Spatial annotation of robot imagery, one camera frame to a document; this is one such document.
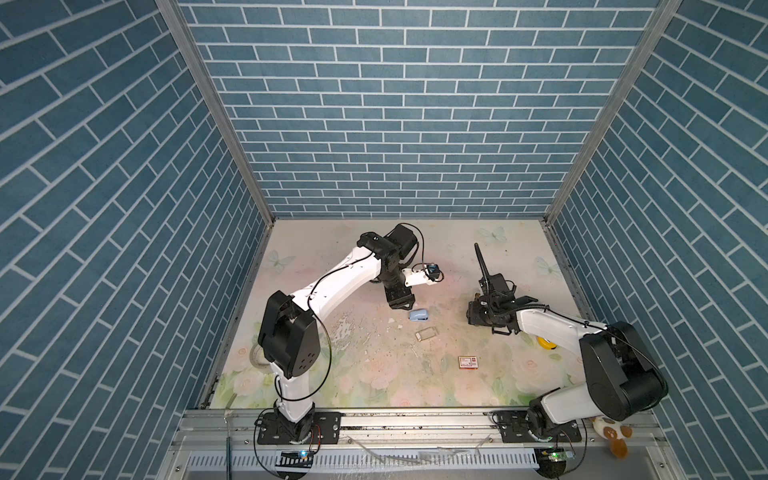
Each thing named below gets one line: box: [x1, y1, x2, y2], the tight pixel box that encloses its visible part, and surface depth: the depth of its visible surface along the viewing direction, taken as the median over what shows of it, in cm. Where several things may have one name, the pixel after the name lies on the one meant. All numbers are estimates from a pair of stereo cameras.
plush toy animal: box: [592, 416, 633, 459], surface depth 72 cm
